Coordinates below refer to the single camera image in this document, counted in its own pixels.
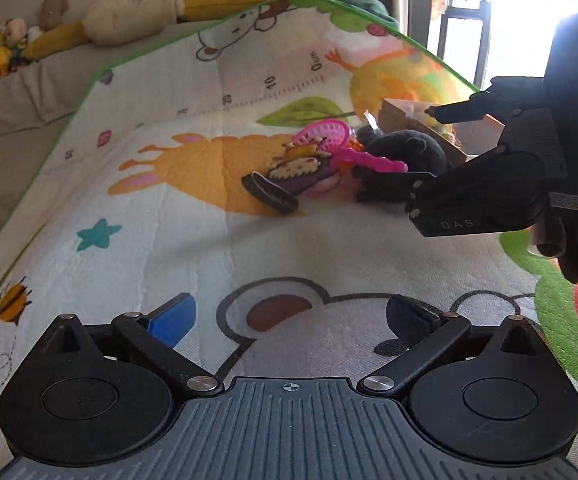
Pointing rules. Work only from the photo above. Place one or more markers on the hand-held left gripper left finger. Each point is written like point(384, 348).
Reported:
point(174, 317)

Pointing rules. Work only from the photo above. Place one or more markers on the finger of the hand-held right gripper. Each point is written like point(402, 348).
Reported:
point(469, 110)
point(459, 175)

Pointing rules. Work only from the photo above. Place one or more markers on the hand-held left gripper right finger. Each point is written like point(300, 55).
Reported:
point(411, 317)

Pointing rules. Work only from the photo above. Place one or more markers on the pink cardboard box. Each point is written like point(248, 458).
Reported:
point(474, 135)

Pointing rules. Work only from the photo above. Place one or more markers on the dark grey plush toy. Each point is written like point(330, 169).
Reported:
point(399, 152)

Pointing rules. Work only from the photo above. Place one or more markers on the pink toy colander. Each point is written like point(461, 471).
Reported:
point(319, 132)

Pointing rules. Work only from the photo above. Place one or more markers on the person's right hand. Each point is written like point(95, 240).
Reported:
point(551, 240)

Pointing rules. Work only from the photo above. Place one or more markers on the black window railing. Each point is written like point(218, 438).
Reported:
point(481, 50)

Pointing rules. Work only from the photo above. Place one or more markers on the printed cartoon play mat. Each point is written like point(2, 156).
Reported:
point(169, 240)

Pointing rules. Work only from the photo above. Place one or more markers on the green cushion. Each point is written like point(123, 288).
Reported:
point(369, 7)

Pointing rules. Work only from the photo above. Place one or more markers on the grey bed blanket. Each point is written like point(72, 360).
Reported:
point(19, 110)

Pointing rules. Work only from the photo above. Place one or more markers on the yellow bolster pillow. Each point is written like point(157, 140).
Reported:
point(224, 2)

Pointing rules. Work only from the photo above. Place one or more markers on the long beige plush toy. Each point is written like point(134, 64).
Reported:
point(119, 15)

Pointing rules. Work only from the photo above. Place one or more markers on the small pink doll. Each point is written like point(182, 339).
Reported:
point(13, 30)

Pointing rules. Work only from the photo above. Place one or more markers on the small beige bear plush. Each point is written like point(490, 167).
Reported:
point(54, 10)

